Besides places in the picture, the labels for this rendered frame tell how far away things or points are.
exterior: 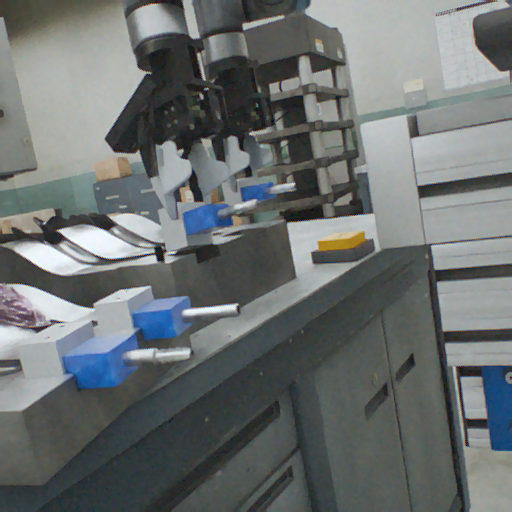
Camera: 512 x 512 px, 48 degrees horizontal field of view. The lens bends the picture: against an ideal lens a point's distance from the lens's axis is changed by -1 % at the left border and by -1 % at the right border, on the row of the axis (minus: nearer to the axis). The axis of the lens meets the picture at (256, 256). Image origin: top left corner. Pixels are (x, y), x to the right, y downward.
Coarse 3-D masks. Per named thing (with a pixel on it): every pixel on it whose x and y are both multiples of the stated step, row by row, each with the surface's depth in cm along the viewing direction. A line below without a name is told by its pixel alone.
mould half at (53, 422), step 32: (32, 288) 66; (0, 320) 58; (64, 320) 61; (0, 352) 52; (0, 384) 43; (32, 384) 42; (64, 384) 41; (128, 384) 49; (0, 416) 38; (32, 416) 38; (64, 416) 41; (96, 416) 45; (0, 448) 38; (32, 448) 38; (64, 448) 40; (0, 480) 39; (32, 480) 38
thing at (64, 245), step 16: (48, 224) 94; (64, 224) 96; (96, 224) 99; (112, 224) 97; (48, 240) 90; (64, 240) 88; (128, 240) 94; (144, 240) 94; (80, 256) 85; (96, 256) 85; (144, 256) 79
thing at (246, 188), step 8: (224, 184) 100; (240, 184) 99; (248, 184) 101; (256, 184) 99; (264, 184) 98; (272, 184) 100; (288, 184) 96; (224, 192) 101; (232, 192) 100; (240, 192) 99; (248, 192) 99; (256, 192) 98; (264, 192) 98; (272, 192) 98; (280, 192) 97; (232, 200) 100; (240, 200) 99
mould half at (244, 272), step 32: (128, 224) 98; (256, 224) 87; (0, 256) 84; (32, 256) 81; (64, 256) 83; (128, 256) 84; (192, 256) 68; (224, 256) 73; (256, 256) 79; (288, 256) 86; (64, 288) 77; (96, 288) 73; (128, 288) 70; (160, 288) 67; (192, 288) 68; (224, 288) 73; (256, 288) 79
